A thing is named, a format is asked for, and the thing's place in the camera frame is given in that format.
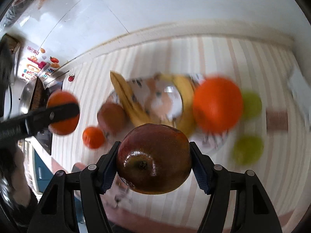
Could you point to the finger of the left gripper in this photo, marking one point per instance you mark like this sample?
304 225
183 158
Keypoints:
41 118

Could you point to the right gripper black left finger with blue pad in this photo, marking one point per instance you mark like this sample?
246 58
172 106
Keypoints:
56 210

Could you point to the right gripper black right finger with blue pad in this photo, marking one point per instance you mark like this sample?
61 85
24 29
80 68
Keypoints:
253 210

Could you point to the small mandarin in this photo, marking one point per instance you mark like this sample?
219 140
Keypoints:
65 127
93 137

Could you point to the green apple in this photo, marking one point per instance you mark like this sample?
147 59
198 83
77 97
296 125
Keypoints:
252 105
247 150

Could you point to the brown kiwi-like fruit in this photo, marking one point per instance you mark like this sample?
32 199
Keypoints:
112 118

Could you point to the red apple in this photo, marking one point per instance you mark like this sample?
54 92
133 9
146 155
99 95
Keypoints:
154 159

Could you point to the large orange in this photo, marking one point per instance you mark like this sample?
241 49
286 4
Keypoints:
217 105

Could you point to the steel wok pan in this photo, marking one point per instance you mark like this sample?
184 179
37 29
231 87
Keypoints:
32 96

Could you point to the colourful fruit sticker sheet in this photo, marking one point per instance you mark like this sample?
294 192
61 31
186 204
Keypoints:
36 62

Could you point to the striped table cloth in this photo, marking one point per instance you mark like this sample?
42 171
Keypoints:
268 68

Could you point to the brown label patch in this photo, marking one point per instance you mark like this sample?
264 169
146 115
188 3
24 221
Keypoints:
277 120

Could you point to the left yellow banana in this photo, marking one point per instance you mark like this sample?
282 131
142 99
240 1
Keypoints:
132 107

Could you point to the right yellow banana bunch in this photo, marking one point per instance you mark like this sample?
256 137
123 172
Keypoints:
185 122

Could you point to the floral white ceramic plate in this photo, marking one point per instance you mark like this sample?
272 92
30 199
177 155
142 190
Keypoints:
162 100

